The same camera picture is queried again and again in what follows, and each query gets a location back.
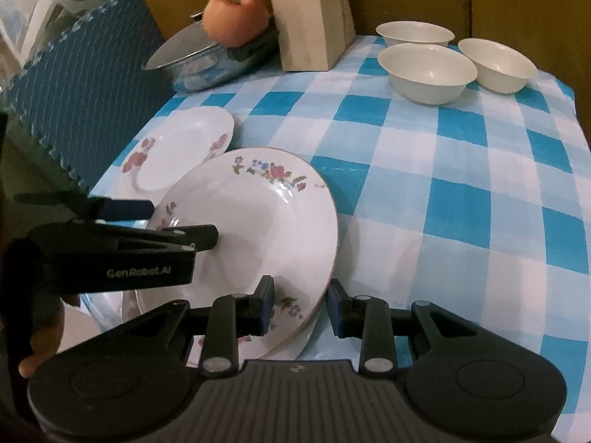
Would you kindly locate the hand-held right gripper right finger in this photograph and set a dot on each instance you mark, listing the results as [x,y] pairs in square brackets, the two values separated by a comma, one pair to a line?
[333,311]

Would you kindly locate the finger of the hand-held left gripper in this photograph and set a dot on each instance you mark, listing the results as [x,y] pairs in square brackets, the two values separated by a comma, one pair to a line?
[203,237]
[124,208]

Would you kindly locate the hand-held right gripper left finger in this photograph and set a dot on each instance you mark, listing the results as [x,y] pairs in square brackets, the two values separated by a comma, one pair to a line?
[264,307]

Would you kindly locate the large floral white plate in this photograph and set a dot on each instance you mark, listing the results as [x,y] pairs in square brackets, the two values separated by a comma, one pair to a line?
[258,221]

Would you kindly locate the white bowl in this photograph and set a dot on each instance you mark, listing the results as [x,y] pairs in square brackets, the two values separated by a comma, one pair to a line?
[415,32]
[501,67]
[427,71]

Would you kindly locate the person's left hand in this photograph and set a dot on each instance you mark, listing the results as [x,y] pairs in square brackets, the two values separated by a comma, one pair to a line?
[44,339]

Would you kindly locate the small floral white plate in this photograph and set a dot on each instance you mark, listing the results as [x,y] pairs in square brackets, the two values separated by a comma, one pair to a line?
[180,147]

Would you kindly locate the blue foam mat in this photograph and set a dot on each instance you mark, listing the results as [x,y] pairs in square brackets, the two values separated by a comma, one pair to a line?
[87,87]

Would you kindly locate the blue white checkered tablecloth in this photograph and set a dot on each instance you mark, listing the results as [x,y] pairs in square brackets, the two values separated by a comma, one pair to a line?
[452,184]

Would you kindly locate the steel pan lid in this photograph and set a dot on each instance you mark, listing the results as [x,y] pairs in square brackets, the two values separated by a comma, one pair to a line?
[182,44]

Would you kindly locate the orange apple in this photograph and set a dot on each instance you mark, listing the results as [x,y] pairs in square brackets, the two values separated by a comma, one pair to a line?
[235,21]

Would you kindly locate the pale wooden block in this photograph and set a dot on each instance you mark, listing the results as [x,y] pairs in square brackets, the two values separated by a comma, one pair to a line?
[309,14]

